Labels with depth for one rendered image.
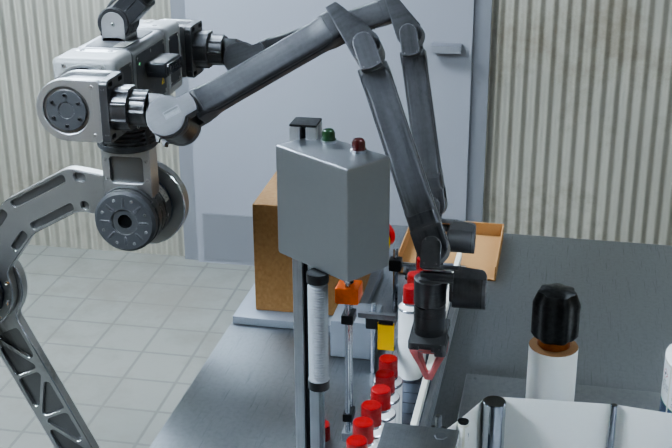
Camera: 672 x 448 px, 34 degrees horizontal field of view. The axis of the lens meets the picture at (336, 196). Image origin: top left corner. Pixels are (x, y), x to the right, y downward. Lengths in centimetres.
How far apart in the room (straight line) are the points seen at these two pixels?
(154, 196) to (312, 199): 76
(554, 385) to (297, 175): 62
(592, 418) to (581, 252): 120
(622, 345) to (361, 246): 100
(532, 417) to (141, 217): 98
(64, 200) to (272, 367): 62
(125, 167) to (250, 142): 235
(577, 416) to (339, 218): 53
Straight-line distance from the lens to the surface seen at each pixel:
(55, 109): 212
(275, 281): 257
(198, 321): 447
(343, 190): 166
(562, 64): 452
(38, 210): 262
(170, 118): 202
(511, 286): 280
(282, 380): 236
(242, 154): 476
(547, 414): 188
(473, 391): 223
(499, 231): 309
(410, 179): 193
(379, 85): 197
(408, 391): 222
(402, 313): 219
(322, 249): 173
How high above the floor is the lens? 201
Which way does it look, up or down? 20 degrees down
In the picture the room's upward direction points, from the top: straight up
